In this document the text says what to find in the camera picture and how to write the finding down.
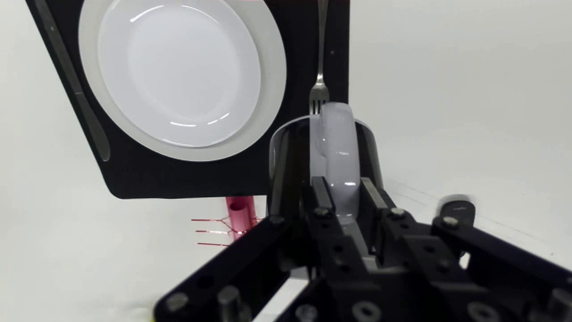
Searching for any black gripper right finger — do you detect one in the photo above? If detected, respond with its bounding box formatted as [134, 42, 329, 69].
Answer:
[357, 175, 572, 322]

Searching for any black placemat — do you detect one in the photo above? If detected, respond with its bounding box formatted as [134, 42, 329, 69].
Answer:
[23, 0, 352, 200]

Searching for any large cream dinner plate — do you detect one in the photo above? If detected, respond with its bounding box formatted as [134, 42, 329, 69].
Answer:
[77, 0, 289, 164]

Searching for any small white plate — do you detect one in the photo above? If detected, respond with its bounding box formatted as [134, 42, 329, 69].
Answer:
[96, 0, 263, 150]

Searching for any black cup with white handle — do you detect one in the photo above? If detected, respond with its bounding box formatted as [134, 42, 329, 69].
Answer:
[266, 99, 386, 269]

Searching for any metal fork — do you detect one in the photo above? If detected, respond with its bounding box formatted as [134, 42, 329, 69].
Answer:
[307, 0, 332, 114]

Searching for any pink comb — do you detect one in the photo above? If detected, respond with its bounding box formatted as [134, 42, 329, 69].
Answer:
[189, 194, 261, 246]

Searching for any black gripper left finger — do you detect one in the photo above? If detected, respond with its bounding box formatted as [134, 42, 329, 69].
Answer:
[154, 175, 368, 322]

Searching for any metal knife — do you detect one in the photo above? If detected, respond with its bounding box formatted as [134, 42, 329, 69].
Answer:
[32, 0, 113, 164]

